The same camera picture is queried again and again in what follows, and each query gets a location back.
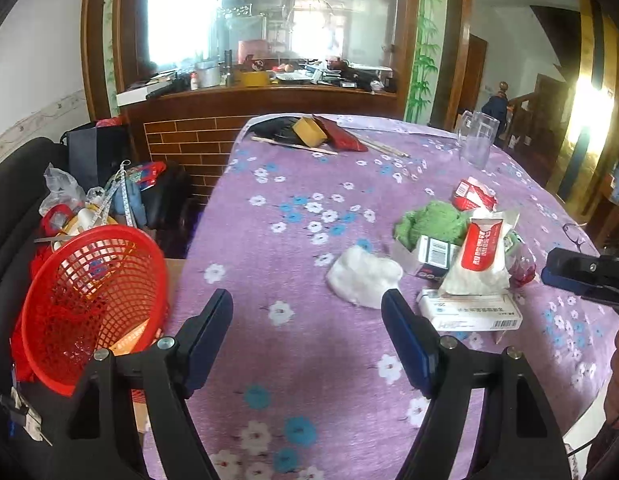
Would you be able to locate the clear glass mug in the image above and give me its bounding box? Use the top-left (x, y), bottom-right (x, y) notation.
top-left (457, 110), bottom-right (500, 170)

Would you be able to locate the long white medicine box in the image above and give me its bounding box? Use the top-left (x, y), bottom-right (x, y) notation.
top-left (416, 289), bottom-right (523, 333)

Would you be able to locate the white tissue wad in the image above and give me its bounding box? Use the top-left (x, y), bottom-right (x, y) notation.
top-left (326, 245), bottom-right (404, 310)

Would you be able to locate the dark red flat box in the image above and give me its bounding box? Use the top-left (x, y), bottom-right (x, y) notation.
top-left (313, 116), bottom-right (368, 153)

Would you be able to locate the wooden chopsticks pair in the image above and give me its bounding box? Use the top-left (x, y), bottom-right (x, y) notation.
top-left (358, 136), bottom-right (410, 158)

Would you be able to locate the clear crumpled plastic bag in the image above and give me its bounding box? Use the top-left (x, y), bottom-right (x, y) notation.
top-left (38, 164), bottom-right (86, 217)

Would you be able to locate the wooden stick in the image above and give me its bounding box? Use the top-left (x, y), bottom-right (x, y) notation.
top-left (251, 136), bottom-right (338, 156)

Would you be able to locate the purple floral tablecloth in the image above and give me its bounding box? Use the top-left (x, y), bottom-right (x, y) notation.
top-left (166, 116), bottom-right (595, 479)

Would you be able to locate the white blue carton box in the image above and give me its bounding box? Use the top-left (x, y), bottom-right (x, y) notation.
top-left (390, 235), bottom-right (460, 282)

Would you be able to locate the black leather sofa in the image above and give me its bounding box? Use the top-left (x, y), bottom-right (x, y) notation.
top-left (0, 138), bottom-right (68, 479)

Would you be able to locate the red plastic mesh basket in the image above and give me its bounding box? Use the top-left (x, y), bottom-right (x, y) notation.
top-left (21, 224), bottom-right (168, 396)

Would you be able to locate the yellow tub of clutter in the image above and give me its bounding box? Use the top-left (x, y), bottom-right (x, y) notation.
top-left (34, 204), bottom-right (116, 250)

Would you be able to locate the green fluffy cloth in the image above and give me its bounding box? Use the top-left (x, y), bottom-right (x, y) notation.
top-left (393, 200), bottom-right (471, 252)

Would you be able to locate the dark shopping bag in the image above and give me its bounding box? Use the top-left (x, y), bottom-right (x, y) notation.
top-left (60, 122), bottom-right (133, 192)

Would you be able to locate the purple crumpled plastic bag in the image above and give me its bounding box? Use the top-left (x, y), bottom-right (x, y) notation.
top-left (506, 244), bottom-right (536, 287)

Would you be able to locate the red cigarette pack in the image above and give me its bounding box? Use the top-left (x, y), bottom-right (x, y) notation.
top-left (451, 177), bottom-right (498, 211)

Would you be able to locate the white red plastic pouch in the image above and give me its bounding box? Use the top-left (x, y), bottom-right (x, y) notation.
top-left (439, 209), bottom-right (520, 296)

